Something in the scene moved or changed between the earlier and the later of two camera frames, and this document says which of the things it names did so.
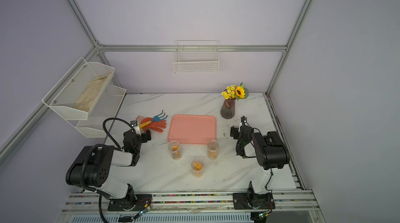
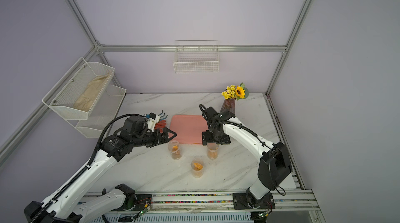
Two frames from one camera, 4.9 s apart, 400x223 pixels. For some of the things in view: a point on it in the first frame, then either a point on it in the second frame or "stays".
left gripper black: x=144 y=138 → x=159 y=140
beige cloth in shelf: x=91 y=93 stays
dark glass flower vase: x=228 y=108 stays
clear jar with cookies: x=212 y=149 stays
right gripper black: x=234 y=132 → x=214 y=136
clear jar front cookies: x=197 y=168 stays
